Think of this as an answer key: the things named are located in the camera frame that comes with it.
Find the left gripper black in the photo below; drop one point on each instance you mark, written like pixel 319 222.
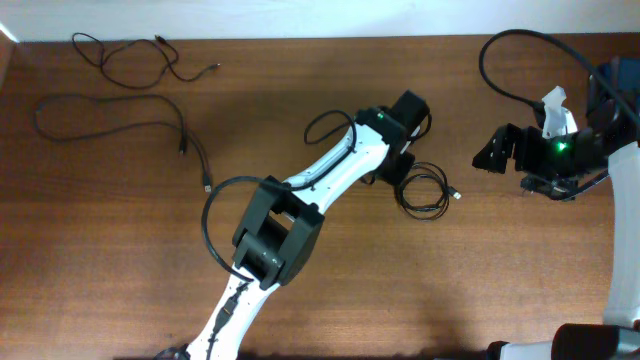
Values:
pixel 396 170

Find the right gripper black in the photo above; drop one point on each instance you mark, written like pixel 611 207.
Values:
pixel 520 148

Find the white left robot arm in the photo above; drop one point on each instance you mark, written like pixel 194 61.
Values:
pixel 280 226

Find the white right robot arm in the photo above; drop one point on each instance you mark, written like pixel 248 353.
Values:
pixel 612 105

